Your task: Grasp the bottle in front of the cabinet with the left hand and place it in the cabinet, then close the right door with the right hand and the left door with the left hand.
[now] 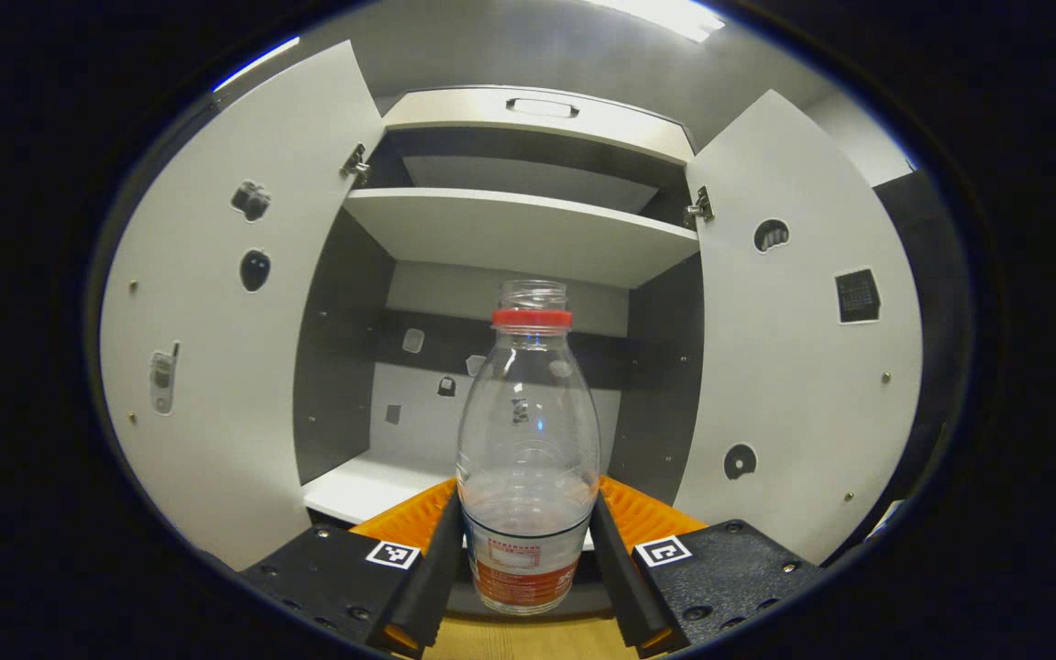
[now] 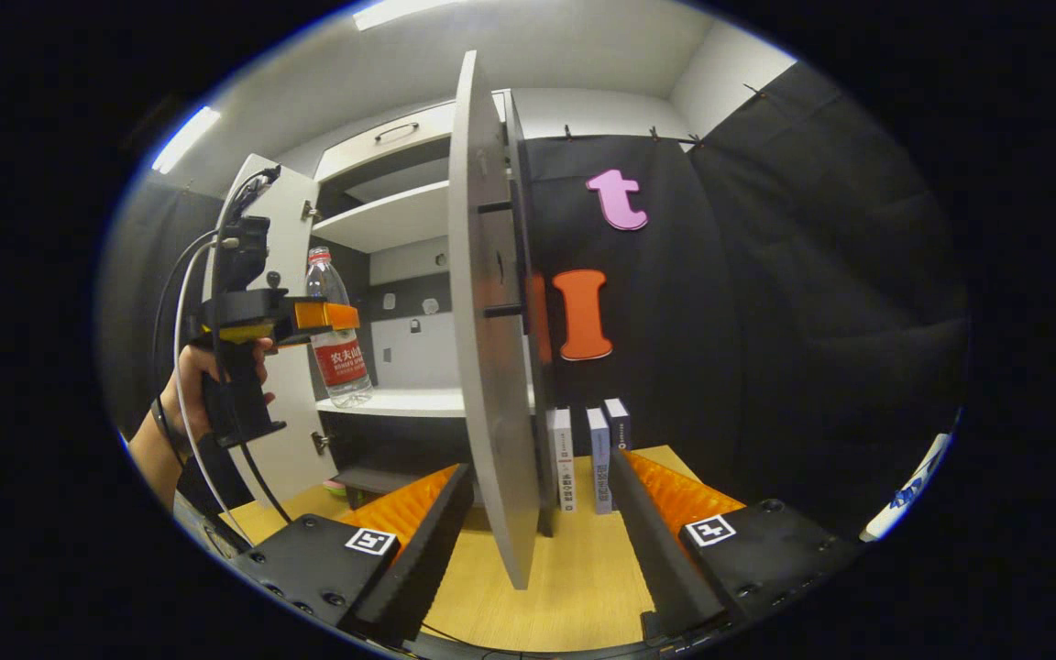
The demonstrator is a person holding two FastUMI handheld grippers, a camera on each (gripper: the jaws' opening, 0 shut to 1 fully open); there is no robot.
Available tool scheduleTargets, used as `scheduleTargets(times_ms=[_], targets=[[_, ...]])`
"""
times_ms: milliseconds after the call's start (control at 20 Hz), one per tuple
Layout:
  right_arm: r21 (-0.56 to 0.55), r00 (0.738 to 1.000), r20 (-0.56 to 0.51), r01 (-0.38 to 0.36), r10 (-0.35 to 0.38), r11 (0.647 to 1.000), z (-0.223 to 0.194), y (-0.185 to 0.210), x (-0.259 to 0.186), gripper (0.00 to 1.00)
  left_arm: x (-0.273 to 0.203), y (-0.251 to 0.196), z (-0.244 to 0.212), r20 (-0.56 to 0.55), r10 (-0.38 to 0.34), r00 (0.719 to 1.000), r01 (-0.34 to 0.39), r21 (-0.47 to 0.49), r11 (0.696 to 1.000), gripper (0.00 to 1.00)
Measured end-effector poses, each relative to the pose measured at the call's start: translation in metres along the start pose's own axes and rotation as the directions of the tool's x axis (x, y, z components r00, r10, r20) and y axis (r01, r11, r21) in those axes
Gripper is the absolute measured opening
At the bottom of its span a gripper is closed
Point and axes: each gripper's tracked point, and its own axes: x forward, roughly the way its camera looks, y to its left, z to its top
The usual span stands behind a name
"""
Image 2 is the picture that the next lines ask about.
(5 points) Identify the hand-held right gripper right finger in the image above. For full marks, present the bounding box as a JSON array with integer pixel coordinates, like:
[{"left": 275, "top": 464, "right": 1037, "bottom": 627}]
[{"left": 604, "top": 447, "right": 862, "bottom": 643}]

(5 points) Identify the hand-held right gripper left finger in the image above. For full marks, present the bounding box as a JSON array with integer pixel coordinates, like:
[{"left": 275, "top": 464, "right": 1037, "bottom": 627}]
[{"left": 228, "top": 463, "right": 474, "bottom": 647}]

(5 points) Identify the clear water bottle red label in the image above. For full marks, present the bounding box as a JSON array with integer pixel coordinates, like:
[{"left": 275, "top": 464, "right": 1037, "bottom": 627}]
[{"left": 305, "top": 246, "right": 374, "bottom": 409}]

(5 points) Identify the white cabinet door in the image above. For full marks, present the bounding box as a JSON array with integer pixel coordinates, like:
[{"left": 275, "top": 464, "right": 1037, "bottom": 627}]
[
  {"left": 203, "top": 153, "right": 346, "bottom": 510},
  {"left": 447, "top": 50, "right": 540, "bottom": 590}
]

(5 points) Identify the black wristband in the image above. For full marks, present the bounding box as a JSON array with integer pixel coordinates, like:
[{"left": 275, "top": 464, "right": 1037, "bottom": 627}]
[{"left": 150, "top": 397, "right": 188, "bottom": 452}]

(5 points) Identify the grey-blue book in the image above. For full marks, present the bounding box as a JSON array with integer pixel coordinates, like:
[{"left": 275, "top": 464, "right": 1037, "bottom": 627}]
[{"left": 586, "top": 407, "right": 614, "bottom": 514}]

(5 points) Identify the white open-front cabinet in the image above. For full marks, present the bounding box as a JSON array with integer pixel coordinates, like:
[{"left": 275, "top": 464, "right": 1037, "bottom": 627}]
[{"left": 308, "top": 87, "right": 558, "bottom": 537}]

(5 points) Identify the white book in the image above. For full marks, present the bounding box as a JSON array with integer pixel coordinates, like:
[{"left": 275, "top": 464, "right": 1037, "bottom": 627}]
[{"left": 548, "top": 408, "right": 577, "bottom": 512}]

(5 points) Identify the white cabinet drawer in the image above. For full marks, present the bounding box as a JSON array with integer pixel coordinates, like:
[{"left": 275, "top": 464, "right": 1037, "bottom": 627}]
[{"left": 313, "top": 90, "right": 511, "bottom": 184}]

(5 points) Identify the ceiling light panel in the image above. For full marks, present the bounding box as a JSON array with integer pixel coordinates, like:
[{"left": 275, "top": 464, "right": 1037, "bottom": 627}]
[
  {"left": 354, "top": 0, "right": 465, "bottom": 31},
  {"left": 152, "top": 107, "right": 222, "bottom": 175}
]

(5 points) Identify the white board with blue print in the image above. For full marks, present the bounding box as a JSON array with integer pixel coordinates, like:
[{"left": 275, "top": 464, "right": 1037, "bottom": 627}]
[{"left": 863, "top": 431, "right": 952, "bottom": 542}]

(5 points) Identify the white cable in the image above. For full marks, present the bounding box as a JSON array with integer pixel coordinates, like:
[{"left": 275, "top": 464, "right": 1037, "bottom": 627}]
[{"left": 172, "top": 234, "right": 259, "bottom": 546}]

